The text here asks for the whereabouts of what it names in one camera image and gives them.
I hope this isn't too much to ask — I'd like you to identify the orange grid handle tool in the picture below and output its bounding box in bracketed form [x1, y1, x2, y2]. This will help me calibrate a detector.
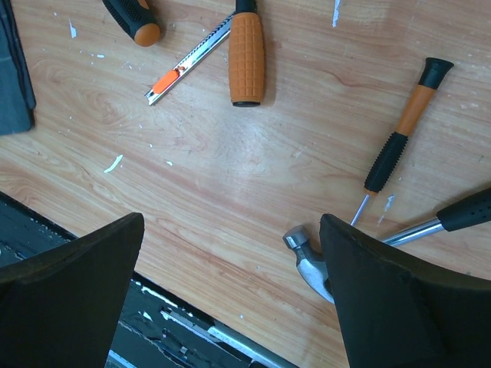
[229, 0, 265, 107]

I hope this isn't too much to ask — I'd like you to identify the silver orange utility knife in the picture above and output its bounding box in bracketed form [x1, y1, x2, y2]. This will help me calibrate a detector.
[145, 13, 234, 106]

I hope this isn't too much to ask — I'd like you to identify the small orange black screwdriver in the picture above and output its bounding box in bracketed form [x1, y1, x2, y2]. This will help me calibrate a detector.
[351, 57, 454, 225]

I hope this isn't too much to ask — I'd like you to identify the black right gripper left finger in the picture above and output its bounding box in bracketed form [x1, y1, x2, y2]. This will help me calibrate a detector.
[1, 212, 145, 367]

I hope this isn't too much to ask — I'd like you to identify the dark grey folded cloth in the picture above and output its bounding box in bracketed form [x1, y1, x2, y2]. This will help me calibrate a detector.
[1, 1, 37, 136]

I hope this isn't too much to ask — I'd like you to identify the black orange screwdriver handle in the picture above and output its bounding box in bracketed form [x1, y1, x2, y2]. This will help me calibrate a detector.
[102, 0, 160, 47]

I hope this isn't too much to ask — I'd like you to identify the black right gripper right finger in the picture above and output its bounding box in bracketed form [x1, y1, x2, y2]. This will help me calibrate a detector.
[319, 214, 490, 367]

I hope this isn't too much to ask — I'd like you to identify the claw hammer black grip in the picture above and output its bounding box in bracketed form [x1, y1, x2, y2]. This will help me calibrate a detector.
[282, 187, 491, 304]

